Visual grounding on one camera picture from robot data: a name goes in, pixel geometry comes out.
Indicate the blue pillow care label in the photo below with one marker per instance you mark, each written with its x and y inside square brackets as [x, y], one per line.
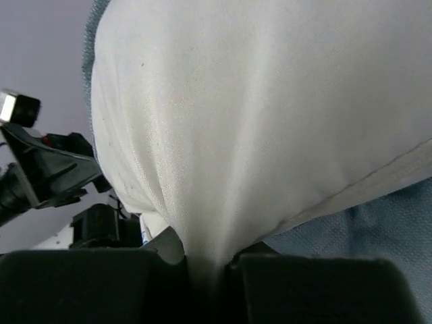
[145, 231]

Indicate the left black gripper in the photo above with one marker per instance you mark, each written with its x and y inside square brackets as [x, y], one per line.
[48, 171]

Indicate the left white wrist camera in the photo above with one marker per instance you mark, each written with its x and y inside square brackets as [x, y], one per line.
[17, 108]

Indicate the white pillow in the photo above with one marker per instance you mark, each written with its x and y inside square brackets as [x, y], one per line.
[253, 118]

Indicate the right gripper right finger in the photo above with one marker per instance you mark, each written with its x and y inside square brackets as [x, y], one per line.
[266, 287]

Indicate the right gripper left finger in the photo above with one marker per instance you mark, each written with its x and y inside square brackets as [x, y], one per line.
[99, 285]

